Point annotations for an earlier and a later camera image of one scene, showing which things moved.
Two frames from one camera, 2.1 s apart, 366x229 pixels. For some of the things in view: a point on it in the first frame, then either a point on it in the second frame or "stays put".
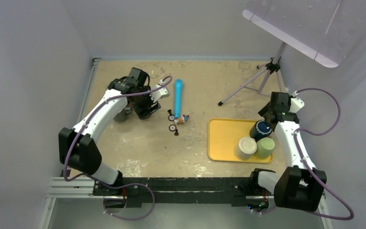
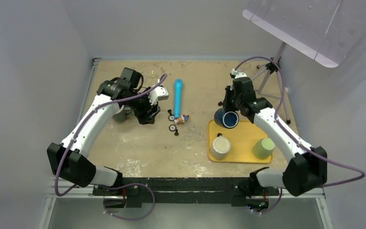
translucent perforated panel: [325, 30] stays put
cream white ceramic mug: [246, 149] → [220, 147]
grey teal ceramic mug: [121, 116] stays put
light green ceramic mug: [265, 148] stays put
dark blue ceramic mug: [260, 129] → [226, 119]
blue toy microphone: [177, 96] stays put
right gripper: [264, 111] → [228, 106]
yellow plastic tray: [223, 137] stays put
